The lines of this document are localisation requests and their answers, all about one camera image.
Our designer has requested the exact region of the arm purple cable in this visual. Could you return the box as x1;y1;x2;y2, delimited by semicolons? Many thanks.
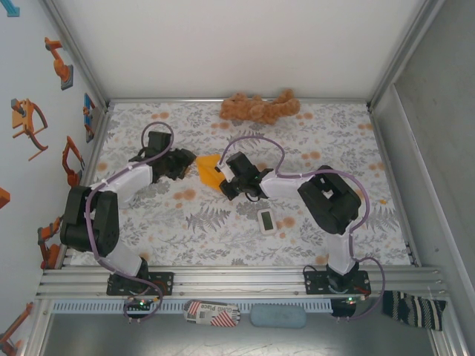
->
214;136;387;322
84;121;175;324

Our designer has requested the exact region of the aluminium frame post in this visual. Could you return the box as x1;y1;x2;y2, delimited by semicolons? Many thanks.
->
41;0;112;111
365;0;448;111

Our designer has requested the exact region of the white slotted cable duct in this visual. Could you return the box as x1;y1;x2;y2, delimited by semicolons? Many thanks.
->
50;299;333;314

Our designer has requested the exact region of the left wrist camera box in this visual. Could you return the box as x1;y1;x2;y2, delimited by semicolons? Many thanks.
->
142;130;171;154

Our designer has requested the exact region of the white digital timer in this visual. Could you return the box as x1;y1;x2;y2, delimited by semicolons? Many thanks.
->
256;208;278;236

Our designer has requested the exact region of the wide aluminium frame rail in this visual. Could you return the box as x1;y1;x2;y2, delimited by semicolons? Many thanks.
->
35;265;450;300

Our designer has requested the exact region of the black white striped sock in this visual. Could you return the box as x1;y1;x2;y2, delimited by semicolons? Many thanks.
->
381;290;448;332

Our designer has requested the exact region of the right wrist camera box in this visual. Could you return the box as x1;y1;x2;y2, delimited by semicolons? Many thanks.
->
225;151;258;177

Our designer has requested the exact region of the floral patterned table mat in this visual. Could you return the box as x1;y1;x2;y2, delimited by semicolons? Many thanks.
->
70;102;413;267

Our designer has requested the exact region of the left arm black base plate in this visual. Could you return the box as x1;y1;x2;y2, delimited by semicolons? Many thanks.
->
106;271;175;297

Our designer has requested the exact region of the orange gripper claw wall sticker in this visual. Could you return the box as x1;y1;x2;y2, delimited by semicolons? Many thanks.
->
10;98;50;162

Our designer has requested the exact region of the brown teddy bear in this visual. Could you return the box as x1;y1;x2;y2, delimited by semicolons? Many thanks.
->
219;88;301;126

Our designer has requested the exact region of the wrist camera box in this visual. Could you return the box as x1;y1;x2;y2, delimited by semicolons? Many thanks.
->
225;151;258;177
142;130;171;154

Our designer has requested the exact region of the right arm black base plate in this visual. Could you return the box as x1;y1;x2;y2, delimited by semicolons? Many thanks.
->
303;270;371;297

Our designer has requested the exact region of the aluminium side frame rail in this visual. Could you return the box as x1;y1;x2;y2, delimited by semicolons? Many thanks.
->
59;103;114;268
367;103;422;268

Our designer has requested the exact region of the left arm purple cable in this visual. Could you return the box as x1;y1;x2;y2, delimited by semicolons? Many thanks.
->
84;121;175;324

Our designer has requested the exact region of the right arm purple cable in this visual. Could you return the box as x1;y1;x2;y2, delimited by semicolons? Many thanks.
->
214;136;387;322

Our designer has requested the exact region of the red white printed package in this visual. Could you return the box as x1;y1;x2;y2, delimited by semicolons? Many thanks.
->
183;300;241;328

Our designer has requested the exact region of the grey blue sponge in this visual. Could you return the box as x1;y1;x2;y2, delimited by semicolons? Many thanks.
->
249;303;307;329

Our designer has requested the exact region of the blue orange wall sticker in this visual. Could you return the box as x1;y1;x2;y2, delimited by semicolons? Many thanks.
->
82;92;98;144

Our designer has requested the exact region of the thin aluminium frame rail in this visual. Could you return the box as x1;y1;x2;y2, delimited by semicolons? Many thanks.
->
105;97;372;105

